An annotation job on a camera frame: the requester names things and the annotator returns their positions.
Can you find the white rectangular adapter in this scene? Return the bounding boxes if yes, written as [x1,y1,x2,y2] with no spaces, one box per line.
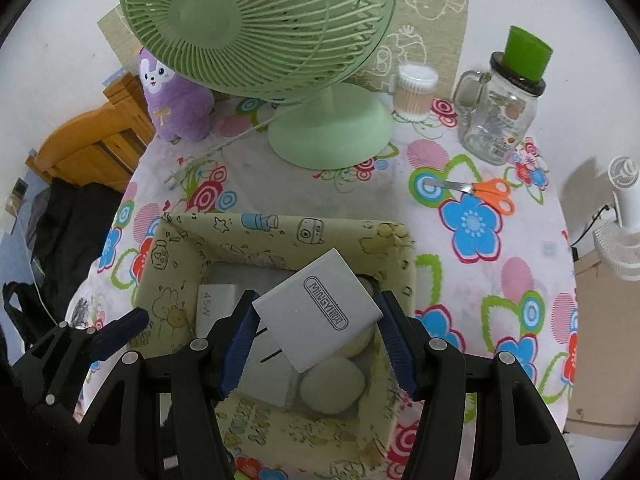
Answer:
[235,327,301,407]

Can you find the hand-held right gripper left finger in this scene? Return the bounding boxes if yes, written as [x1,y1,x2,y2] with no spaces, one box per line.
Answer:
[75,290,259,480]

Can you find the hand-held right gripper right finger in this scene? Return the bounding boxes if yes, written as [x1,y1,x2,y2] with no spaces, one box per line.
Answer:
[376,290,581,480]

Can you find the round white puff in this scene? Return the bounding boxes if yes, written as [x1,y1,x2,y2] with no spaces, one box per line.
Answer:
[299,355,366,415]

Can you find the clear cotton swab container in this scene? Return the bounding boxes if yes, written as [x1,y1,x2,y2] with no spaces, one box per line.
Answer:
[392,65,440,122]

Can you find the white flat charger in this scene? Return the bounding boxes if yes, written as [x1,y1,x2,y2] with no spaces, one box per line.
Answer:
[195,284,251,341]

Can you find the white charger with outlined label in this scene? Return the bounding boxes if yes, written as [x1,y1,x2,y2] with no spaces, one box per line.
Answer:
[251,247,385,373]

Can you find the black fan cable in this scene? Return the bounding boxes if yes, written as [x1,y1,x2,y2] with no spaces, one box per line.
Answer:
[570,202,616,248]

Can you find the white clip fan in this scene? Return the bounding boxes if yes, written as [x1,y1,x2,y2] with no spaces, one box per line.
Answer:
[592,156,640,281]

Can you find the floral tablecloth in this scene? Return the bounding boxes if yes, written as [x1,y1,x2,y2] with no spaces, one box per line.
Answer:
[65,95,581,480]

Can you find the green plastic cup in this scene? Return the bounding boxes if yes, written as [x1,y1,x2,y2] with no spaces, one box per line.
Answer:
[502,26,554,81]

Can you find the glass mug jar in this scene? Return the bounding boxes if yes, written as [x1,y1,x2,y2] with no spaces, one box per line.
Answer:
[452,52,546,166]

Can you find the orange handled scissors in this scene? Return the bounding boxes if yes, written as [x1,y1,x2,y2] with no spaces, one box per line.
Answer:
[442,177,516,216]

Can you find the black bag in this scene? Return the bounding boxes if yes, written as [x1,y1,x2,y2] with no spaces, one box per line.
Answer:
[2,177,131,341]

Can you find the cardboard box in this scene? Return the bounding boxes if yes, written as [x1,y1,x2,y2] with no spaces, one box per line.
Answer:
[565,247,640,441]

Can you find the purple plush toy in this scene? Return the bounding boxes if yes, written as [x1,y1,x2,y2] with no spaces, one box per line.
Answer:
[138,47,216,142]

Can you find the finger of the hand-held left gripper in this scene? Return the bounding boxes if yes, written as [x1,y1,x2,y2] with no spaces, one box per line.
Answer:
[15,308,151,413]

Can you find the green desk fan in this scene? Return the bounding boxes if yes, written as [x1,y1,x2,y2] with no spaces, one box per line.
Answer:
[117,0,399,171]

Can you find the cartoon print fabric storage box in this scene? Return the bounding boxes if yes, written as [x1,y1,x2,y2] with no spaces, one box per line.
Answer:
[131,212,418,476]

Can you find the white fan power cord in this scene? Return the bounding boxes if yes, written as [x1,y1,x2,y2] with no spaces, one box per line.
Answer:
[165,110,281,188]

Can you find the wooden furniture frame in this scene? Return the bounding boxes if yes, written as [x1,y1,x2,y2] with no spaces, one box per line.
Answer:
[25,72,157,193]

